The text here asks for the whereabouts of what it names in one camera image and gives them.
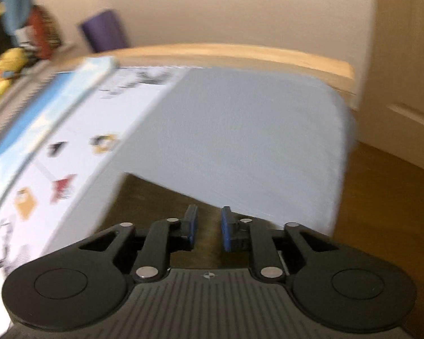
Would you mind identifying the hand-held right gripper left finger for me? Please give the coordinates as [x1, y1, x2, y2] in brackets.
[74, 205, 199, 282]

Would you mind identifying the maroon cushion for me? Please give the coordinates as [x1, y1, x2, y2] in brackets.
[24, 4, 63, 59]

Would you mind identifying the purple box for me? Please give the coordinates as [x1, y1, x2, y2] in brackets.
[78, 10, 130, 54]

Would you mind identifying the wooden bed frame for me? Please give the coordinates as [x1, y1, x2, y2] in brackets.
[66, 42, 357, 111]

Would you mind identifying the white door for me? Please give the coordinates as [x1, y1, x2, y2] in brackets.
[353, 0, 424, 165]

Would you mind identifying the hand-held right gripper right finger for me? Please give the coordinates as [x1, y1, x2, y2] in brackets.
[221, 206, 351, 282]

